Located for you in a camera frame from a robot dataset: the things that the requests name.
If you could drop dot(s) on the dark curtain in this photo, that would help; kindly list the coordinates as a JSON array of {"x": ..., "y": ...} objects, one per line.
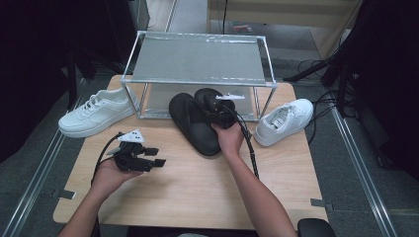
[
  {"x": 395, "y": 65},
  {"x": 26, "y": 65}
]

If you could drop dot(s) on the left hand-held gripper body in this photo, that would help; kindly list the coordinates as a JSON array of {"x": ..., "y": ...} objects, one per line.
[{"x": 130, "y": 158}]

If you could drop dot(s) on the wooden cabinet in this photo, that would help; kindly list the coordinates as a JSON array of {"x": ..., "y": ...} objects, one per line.
[{"x": 280, "y": 13}]

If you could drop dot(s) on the black chair armrest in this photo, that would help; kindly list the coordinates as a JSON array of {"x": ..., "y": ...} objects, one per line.
[{"x": 314, "y": 228}]

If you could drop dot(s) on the white sneaker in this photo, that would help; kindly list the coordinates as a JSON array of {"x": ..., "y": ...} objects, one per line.
[
  {"x": 99, "y": 115},
  {"x": 290, "y": 115}
]

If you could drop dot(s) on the person's left hand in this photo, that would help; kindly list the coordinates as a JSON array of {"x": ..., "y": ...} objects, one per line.
[{"x": 110, "y": 179}]

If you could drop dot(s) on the person's right hand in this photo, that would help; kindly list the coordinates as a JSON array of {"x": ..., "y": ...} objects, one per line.
[{"x": 230, "y": 141}]

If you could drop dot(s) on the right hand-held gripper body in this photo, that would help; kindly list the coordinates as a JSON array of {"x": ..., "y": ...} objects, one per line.
[{"x": 224, "y": 117}]

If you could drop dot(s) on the black tripod stand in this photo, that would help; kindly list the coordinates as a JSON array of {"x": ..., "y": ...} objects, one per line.
[{"x": 308, "y": 70}]

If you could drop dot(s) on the black upright stand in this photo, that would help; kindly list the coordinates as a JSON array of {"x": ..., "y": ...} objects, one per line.
[{"x": 72, "y": 92}]

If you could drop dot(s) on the grey cabinet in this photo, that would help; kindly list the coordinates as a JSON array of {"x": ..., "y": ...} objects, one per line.
[{"x": 140, "y": 13}]

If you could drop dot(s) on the metal floor rail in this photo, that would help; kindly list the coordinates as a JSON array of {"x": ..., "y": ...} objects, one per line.
[
  {"x": 31, "y": 194},
  {"x": 367, "y": 181}
]

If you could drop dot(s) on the grey table bracket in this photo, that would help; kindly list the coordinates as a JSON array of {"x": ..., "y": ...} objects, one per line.
[
  {"x": 66, "y": 194},
  {"x": 321, "y": 203}
]

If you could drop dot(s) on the red flat thing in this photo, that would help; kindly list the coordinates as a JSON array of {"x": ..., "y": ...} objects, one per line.
[{"x": 242, "y": 29}]

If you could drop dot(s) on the metal shoe rack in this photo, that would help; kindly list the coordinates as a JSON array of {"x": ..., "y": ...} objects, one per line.
[{"x": 197, "y": 59}]

